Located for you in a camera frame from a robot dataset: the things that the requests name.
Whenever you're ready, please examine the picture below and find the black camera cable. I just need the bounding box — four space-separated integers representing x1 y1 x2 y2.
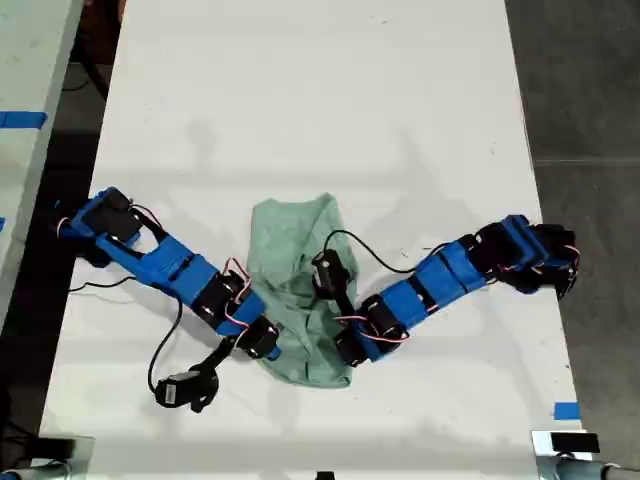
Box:
323 229 419 275
147 294 182 397

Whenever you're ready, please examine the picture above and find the grey metal pipe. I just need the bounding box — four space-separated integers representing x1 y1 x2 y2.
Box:
553 457 640 480
0 462 72 480

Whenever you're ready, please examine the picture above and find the metal corner bracket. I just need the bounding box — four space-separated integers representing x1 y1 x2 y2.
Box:
36 435 97 480
530 429 602 480

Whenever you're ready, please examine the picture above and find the dark floor cable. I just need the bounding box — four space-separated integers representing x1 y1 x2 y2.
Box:
63 47 110 102

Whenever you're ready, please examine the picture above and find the black camera stalk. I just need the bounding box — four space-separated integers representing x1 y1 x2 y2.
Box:
198 337 236 382
333 292 359 327

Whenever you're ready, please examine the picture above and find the pale green T-shirt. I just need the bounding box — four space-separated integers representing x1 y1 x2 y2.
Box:
247 192 362 392

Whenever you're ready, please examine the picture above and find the black camera box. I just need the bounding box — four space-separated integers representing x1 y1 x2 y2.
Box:
154 367 221 414
311 248 352 300

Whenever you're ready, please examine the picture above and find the thin black power cable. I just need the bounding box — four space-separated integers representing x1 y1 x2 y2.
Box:
67 274 137 294

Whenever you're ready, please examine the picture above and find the long blue tape strip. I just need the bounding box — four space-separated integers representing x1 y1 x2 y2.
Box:
0 110 49 131

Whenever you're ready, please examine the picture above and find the pale side table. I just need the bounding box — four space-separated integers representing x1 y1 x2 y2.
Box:
0 0 86 329

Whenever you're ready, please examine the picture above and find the small black box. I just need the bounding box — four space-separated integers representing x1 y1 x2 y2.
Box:
36 438 77 459

